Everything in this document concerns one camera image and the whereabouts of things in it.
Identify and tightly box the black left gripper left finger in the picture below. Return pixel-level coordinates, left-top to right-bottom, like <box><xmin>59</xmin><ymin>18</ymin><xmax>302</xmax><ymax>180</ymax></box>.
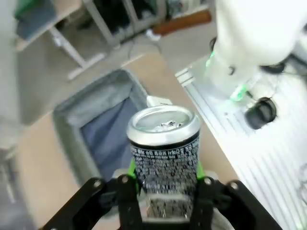
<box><xmin>42</xmin><ymin>159</ymin><xmax>144</xmax><ymax>230</ymax></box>

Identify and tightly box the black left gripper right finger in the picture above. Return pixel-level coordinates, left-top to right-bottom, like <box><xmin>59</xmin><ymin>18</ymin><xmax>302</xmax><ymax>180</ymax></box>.
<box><xmin>189</xmin><ymin>161</ymin><xmax>282</xmax><ymax>230</ymax></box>

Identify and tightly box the black aluminium drink can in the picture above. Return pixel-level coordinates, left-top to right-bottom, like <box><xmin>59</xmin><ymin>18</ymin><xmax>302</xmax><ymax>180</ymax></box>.
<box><xmin>127</xmin><ymin>105</ymin><xmax>201</xmax><ymax>218</ymax></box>

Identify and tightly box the grey fabric basket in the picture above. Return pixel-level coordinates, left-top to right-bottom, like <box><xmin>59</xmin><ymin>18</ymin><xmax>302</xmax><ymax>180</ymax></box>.
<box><xmin>51</xmin><ymin>69</ymin><xmax>149</xmax><ymax>185</ymax></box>

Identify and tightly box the white aluminium mounting base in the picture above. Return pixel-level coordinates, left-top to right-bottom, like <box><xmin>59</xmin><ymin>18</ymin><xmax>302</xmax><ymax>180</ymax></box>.
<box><xmin>175</xmin><ymin>57</ymin><xmax>307</xmax><ymax>230</ymax></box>

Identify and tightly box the white paper piece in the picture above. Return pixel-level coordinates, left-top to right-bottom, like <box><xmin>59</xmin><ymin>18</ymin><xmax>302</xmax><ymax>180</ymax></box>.
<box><xmin>146</xmin><ymin>95</ymin><xmax>174</xmax><ymax>107</ymax></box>

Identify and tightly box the brown wooden chair seat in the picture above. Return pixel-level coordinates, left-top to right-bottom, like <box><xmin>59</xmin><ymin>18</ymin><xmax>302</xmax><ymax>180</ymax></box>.
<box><xmin>152</xmin><ymin>10</ymin><xmax>212</xmax><ymax>35</ymax></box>

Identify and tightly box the grey metal cabinet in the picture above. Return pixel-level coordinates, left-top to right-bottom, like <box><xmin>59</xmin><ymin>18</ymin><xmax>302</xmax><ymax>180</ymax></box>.
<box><xmin>83</xmin><ymin>0</ymin><xmax>216</xmax><ymax>47</ymax></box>

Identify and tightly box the light wood desk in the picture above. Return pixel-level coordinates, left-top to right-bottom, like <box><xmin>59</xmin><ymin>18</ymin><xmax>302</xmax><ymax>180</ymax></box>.
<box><xmin>14</xmin><ymin>0</ymin><xmax>106</xmax><ymax>81</ymax></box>

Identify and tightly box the black cable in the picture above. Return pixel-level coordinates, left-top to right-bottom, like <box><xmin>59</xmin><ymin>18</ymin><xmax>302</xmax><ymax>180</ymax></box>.
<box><xmin>258</xmin><ymin>52</ymin><xmax>307</xmax><ymax>77</ymax></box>

